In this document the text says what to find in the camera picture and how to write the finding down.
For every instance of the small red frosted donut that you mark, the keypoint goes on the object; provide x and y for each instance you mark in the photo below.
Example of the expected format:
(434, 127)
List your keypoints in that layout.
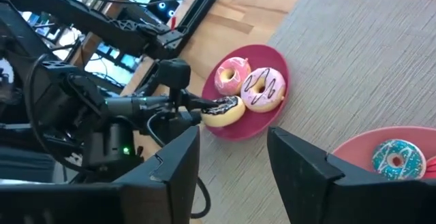
(432, 167)

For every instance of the black aluminium table frame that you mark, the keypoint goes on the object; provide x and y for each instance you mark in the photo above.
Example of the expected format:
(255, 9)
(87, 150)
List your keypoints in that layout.
(204, 2)

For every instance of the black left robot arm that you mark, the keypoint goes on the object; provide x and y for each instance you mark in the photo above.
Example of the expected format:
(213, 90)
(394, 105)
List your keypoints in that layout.
(85, 16)

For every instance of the grey woven placemat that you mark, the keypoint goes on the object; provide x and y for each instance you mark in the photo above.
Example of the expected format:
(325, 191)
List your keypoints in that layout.
(340, 64)

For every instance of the dark red round plate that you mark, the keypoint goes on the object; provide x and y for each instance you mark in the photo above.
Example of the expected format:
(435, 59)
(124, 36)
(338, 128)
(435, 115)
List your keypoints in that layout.
(262, 55)

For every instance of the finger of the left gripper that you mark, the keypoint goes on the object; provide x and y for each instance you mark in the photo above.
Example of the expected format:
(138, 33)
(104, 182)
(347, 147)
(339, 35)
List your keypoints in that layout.
(201, 105)
(195, 118)

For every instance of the small teal sprinkled donut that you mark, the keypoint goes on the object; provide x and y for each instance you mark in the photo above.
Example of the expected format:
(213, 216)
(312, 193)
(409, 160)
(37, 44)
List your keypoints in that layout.
(381, 159)

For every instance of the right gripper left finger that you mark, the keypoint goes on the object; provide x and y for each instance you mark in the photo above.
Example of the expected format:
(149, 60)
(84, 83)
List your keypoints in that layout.
(170, 190)

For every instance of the large orange donut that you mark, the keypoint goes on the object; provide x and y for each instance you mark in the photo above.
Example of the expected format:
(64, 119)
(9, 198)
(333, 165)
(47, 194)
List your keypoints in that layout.
(225, 115)

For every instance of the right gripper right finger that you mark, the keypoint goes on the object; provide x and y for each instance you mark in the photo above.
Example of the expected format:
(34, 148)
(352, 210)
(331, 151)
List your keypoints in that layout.
(323, 196)

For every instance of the salmon pink round plate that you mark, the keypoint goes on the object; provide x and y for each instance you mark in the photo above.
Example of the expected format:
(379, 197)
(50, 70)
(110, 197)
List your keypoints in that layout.
(357, 149)

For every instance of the large pink white-drizzle donut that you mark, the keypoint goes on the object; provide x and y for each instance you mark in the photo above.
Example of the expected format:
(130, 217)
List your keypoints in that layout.
(235, 65)

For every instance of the large pale pink chocolate-drizzle donut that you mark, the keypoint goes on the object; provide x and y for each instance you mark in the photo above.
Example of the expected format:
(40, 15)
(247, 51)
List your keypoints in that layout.
(272, 81)

